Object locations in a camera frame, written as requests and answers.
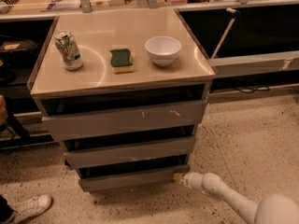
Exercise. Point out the grey bottom drawer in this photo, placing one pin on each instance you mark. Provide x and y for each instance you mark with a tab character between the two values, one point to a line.
134	173

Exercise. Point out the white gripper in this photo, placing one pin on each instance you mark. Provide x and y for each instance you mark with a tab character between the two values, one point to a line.
189	180

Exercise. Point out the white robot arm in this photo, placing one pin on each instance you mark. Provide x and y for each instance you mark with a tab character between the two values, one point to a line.
272	209

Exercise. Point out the white sneaker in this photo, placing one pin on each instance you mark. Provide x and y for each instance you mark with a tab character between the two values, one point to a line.
30	208

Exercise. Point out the person's hand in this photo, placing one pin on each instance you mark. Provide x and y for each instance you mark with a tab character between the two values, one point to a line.
3	110

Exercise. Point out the grey drawer cabinet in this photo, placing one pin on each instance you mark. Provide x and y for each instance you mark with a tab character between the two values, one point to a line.
97	34

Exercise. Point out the grey drawer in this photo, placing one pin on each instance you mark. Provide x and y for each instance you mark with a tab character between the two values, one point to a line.
124	112
134	173
129	147

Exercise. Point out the white bowl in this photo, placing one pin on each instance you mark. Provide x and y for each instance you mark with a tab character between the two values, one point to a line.
162	50

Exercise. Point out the green yellow sponge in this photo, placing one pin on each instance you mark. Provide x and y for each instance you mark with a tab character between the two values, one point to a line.
121	61

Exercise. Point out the grey top drawer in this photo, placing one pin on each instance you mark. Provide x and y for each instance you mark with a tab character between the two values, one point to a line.
124	112

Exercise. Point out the crumpled drink can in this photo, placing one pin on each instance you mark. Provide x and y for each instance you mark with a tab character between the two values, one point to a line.
66	43

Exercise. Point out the grey middle drawer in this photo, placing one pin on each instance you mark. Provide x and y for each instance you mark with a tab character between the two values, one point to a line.
129	147

